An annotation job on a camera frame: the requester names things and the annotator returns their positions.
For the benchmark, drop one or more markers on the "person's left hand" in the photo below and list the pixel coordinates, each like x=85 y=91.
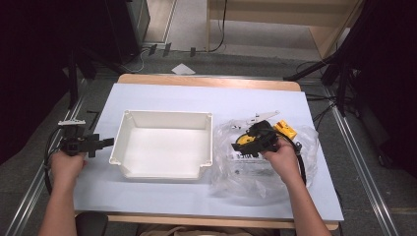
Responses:
x=65 y=167

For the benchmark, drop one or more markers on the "clear plastic bag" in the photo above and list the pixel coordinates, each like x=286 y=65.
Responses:
x=242 y=177

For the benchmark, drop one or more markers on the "wooden shelf unit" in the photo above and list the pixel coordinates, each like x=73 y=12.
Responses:
x=282 y=16

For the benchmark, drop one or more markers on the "metal floor rail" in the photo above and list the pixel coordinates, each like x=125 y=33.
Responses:
x=360 y=164
x=39 y=177

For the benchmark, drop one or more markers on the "black cabinet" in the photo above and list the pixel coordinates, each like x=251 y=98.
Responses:
x=126 y=29

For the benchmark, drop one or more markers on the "white plastic tray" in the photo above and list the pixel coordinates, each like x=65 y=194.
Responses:
x=164 y=149

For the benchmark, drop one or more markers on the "white paper sheet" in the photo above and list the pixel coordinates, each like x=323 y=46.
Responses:
x=183 y=69

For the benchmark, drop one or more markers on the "black chair seat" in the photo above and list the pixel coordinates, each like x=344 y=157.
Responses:
x=91 y=224

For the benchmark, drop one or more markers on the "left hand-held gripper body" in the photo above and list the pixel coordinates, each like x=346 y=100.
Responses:
x=76 y=144

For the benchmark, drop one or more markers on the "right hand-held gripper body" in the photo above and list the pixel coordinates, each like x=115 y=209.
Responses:
x=262 y=137

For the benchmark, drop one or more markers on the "black metal stand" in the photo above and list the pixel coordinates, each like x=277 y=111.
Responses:
x=77 y=75
x=341 y=75

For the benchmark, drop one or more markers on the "person's right hand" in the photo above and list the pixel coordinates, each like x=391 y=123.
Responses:
x=284 y=162

